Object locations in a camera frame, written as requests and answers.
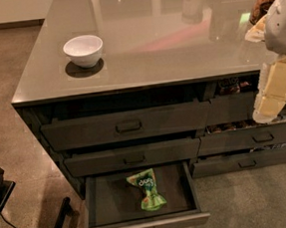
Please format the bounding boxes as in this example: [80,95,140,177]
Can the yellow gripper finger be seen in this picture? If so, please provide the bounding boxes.
[244,15,267,43]
[252,55,286,123]

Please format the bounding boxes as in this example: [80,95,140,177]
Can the green rice chip bag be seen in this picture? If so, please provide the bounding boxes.
[127,168,166,211]

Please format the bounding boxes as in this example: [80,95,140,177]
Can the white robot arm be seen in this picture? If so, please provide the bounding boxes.
[245,0,286,123]

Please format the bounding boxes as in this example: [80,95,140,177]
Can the snack packets in top drawer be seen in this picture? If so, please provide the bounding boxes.
[217,75,258,96]

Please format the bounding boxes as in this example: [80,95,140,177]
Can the top right drawer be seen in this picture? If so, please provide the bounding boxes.
[206,92,286,125]

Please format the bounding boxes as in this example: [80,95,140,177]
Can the snacks in middle drawer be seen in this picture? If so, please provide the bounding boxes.
[206,115,286,134]

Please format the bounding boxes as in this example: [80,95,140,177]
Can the middle right drawer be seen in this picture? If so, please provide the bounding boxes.
[198,122,286,156]

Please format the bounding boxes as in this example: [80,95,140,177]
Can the grey kitchen island counter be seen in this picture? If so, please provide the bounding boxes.
[12,0,286,193]

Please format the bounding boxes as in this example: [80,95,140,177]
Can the bottom right drawer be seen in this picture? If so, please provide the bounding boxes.
[191,147,286,178]

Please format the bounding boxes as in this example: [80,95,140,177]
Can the top left drawer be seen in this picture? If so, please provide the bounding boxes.
[40,102,209,150]

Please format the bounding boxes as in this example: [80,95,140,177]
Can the open bottom left drawer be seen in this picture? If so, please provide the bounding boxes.
[84,161,210,228]

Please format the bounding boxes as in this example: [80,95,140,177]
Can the middle left drawer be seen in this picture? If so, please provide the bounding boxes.
[64,138,200,177]

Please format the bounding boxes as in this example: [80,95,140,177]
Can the white ceramic bowl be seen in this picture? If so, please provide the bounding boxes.
[63,35,103,68]

